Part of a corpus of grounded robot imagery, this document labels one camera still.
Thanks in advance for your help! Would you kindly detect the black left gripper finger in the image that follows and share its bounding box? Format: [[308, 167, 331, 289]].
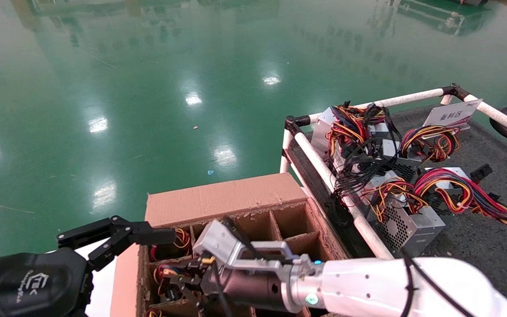
[[57, 216, 177, 272]]

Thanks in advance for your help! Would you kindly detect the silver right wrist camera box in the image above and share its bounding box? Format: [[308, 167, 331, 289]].
[[193, 219, 301, 270]]

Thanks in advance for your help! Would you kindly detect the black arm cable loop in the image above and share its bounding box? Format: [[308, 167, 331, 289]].
[[401, 253, 476, 317]]

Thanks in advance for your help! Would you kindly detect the cardboard box with dividers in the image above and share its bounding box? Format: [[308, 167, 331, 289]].
[[110, 173, 351, 317]]

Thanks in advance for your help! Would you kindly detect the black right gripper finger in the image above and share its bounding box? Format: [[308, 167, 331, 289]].
[[165, 263, 209, 283], [176, 283, 209, 306]]

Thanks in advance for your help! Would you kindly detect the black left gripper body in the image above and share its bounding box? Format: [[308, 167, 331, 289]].
[[0, 247, 93, 317]]

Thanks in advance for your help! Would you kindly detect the white paper label sign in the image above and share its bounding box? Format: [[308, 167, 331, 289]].
[[422, 99, 483, 133]]

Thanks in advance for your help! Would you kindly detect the white pipe cart frame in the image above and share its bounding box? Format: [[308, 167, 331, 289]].
[[280, 83, 507, 261]]

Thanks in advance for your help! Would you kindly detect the black camera cable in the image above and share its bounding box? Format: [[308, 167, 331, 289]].
[[222, 217, 290, 265]]

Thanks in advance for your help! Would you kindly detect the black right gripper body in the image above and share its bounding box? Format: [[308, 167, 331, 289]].
[[201, 264, 290, 312]]

